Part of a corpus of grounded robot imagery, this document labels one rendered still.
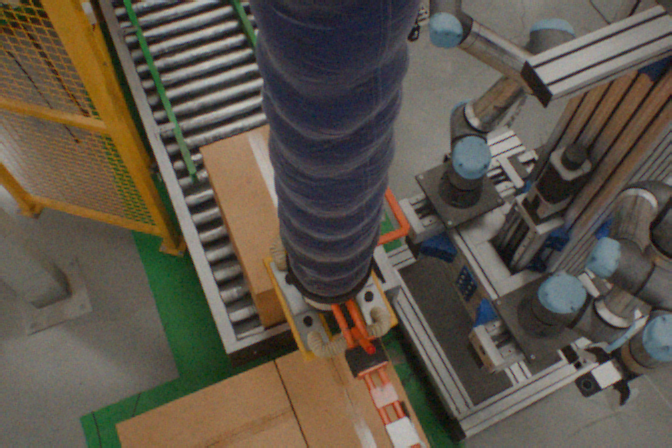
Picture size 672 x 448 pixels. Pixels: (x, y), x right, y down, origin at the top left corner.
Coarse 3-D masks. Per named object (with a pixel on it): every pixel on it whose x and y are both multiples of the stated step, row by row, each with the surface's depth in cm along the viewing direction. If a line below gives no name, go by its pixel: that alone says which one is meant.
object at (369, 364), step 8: (352, 344) 179; (360, 344) 179; (376, 344) 181; (352, 352) 179; (360, 352) 180; (376, 352) 180; (384, 352) 179; (352, 360) 178; (360, 360) 179; (368, 360) 179; (376, 360) 179; (384, 360) 179; (352, 368) 177; (360, 368) 178; (368, 368) 177; (376, 368) 177; (384, 368) 180; (360, 376) 177
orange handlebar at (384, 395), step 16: (400, 224) 197; (384, 240) 194; (336, 304) 186; (352, 304) 186; (352, 336) 182; (368, 336) 182; (368, 384) 177; (384, 384) 177; (384, 400) 175; (384, 416) 174; (400, 416) 174
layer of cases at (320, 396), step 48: (336, 336) 258; (240, 384) 249; (288, 384) 250; (336, 384) 250; (144, 432) 241; (192, 432) 242; (240, 432) 242; (288, 432) 243; (336, 432) 243; (384, 432) 244
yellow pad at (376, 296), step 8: (376, 280) 202; (368, 288) 200; (376, 288) 200; (360, 296) 199; (368, 296) 196; (376, 296) 199; (384, 296) 200; (360, 304) 198; (368, 304) 198; (376, 304) 198; (384, 304) 198; (360, 312) 197; (368, 312) 197; (392, 312) 198; (368, 320) 196; (392, 320) 197
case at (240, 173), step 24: (216, 144) 244; (240, 144) 244; (264, 144) 245; (216, 168) 240; (240, 168) 240; (264, 168) 241; (216, 192) 237; (240, 192) 236; (264, 192) 237; (240, 216) 233; (264, 216) 233; (240, 240) 229; (264, 240) 229; (240, 264) 255; (264, 288) 222; (264, 312) 239
